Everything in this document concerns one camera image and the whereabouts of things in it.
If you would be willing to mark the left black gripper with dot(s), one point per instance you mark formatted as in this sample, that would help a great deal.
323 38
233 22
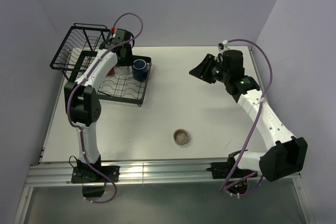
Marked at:
128 61

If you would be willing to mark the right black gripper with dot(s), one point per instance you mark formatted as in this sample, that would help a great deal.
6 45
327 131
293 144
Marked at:
202 70

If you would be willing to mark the clear plastic cup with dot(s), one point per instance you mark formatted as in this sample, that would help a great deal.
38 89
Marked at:
123 71

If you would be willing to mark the dark blue mug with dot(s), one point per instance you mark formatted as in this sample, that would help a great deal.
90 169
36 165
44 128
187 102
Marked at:
140 70

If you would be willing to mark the red mug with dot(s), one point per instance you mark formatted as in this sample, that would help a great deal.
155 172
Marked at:
111 72

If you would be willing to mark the small brown round lid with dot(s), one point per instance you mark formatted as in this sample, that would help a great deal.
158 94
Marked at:
181 137

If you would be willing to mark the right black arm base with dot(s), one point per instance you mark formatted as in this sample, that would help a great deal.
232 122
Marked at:
220 170

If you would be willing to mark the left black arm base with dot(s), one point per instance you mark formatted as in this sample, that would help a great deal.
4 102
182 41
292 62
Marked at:
94 178

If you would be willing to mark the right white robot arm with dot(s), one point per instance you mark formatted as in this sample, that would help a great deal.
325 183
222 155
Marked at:
285 154

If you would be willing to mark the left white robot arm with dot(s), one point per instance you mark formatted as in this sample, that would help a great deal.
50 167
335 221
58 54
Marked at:
83 107

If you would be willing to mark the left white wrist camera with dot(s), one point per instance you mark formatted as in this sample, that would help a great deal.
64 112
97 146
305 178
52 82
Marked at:
113 32

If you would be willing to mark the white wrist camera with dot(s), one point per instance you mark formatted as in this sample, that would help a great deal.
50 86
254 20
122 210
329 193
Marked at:
113 32
223 46

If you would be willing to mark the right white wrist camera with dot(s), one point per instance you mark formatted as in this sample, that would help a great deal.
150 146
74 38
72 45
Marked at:
223 46

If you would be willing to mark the black wire dish rack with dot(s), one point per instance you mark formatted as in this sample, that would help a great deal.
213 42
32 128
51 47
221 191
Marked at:
77 52

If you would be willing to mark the aluminium mounting rail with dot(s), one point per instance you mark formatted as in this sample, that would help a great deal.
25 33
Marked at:
130 172

